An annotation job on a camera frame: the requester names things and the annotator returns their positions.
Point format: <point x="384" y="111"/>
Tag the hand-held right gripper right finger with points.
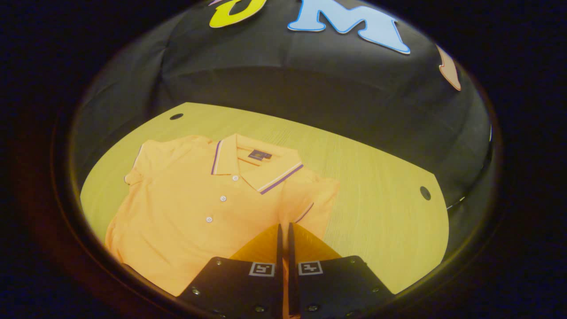
<point x="292" y="283"/>

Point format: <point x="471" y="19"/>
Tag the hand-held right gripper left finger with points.
<point x="279" y="283"/>

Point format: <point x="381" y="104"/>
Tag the orange T-shirt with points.
<point x="186" y="230"/>

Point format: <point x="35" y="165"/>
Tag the black backdrop cloth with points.
<point x="310" y="79"/>

